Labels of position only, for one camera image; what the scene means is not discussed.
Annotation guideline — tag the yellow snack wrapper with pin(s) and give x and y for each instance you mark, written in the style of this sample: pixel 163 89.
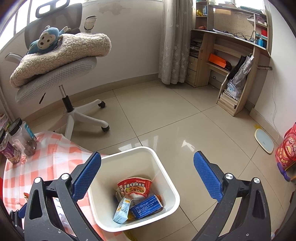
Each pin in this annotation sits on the yellow snack wrapper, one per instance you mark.
pixel 130 216

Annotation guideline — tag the white bathroom scale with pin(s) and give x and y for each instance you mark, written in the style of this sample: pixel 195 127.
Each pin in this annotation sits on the white bathroom scale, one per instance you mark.
pixel 264 140

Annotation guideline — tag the white paper ball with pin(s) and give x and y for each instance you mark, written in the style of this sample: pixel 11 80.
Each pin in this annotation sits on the white paper ball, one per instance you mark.
pixel 62 216

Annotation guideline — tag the beige fleece blanket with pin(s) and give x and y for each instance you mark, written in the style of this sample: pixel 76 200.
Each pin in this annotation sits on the beige fleece blanket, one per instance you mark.
pixel 70 48

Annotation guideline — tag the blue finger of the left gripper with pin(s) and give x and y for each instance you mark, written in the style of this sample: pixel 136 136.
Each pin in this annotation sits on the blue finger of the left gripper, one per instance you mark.
pixel 22 211

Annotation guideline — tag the nut jar purple label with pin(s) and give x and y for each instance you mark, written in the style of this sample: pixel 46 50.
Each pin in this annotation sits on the nut jar purple label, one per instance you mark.
pixel 8 149

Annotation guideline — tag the light blue drink carton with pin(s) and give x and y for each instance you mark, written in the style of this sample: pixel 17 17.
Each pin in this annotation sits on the light blue drink carton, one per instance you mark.
pixel 121 214

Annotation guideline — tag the wooden magazine rack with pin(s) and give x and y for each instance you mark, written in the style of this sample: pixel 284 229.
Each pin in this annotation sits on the wooden magazine rack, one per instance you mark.
pixel 235 88

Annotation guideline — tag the red white checkered tablecloth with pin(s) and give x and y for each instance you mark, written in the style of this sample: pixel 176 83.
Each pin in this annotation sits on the red white checkered tablecloth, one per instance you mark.
pixel 55 155

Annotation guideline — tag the right lace curtain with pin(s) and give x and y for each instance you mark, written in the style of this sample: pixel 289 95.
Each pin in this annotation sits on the right lace curtain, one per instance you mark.
pixel 175 41

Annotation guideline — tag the red cartoon bag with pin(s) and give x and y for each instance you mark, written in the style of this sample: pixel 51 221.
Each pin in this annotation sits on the red cartoon bag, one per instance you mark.
pixel 285 153

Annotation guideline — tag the white trash bin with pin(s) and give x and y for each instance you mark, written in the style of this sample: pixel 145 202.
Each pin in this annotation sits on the white trash bin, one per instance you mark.
pixel 139 173

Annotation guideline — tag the clear jar with nuts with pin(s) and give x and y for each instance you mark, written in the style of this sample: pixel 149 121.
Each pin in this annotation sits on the clear jar with nuts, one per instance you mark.
pixel 23 137

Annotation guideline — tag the grey office chair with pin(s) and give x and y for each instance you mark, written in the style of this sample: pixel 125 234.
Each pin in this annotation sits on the grey office chair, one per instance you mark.
pixel 70 15

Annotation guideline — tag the wooden desk shelf unit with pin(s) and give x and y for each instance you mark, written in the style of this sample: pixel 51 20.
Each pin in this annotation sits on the wooden desk shelf unit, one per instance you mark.
pixel 227 31

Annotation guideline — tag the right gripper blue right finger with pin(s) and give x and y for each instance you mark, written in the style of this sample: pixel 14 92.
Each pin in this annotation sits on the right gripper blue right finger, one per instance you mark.
pixel 252 221

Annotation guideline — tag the orange box on desk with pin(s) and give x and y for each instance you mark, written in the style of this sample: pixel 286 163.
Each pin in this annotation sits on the orange box on desk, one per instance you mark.
pixel 220 62

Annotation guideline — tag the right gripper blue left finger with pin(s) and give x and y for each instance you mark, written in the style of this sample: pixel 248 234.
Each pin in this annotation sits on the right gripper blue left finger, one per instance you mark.
pixel 42 221

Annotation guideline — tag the blue milk carton box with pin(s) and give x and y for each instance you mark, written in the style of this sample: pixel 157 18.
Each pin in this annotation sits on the blue milk carton box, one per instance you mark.
pixel 147 207

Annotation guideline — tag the blue monkey plush toy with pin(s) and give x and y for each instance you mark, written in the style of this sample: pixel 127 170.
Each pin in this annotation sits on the blue monkey plush toy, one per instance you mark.
pixel 48 40

